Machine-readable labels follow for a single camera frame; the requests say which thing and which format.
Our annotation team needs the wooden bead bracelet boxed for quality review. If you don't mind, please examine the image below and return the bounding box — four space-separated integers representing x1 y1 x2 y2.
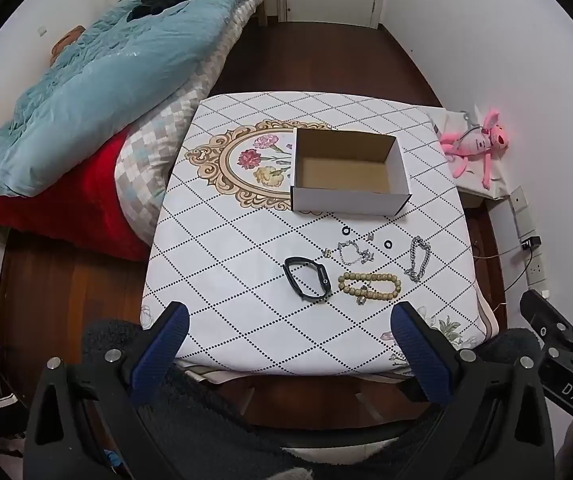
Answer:
337 271 402 306

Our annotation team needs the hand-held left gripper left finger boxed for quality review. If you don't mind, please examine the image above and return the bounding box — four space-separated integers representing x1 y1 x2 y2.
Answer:
25 301 190 480

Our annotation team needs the red blanket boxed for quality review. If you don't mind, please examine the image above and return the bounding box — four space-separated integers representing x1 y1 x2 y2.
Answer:
0 132 150 262

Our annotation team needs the silver chain bracelet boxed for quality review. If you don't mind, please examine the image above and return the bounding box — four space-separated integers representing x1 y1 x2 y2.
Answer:
405 236 431 282

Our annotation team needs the dark fuzzy garment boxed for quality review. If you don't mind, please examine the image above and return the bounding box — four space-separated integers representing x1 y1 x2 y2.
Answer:
82 320 547 480

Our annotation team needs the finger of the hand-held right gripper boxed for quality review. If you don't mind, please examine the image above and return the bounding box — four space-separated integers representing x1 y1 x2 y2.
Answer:
519 288 573 349

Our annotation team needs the brown plush toy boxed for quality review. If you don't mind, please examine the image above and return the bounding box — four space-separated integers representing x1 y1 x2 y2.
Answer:
50 30 83 63

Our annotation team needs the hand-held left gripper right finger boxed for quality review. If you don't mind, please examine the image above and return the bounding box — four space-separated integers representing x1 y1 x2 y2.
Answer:
391 301 555 480

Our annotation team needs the pink plush toy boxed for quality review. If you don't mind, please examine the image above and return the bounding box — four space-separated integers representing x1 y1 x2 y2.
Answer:
440 106 511 191

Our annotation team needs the silver charm bracelet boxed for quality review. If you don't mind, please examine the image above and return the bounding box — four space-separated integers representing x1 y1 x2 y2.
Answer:
337 240 375 267

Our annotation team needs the checkered bed sheet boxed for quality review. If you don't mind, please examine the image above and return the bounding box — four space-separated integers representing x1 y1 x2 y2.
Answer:
115 0 270 243

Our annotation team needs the cardboard box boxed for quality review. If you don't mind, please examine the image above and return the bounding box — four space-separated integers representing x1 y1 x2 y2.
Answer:
291 127 412 217

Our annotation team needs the light blue duvet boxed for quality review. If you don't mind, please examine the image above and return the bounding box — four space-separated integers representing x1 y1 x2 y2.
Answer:
0 0 280 197

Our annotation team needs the black band bracelet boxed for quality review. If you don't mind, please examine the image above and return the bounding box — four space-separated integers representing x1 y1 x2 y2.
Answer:
283 256 333 303

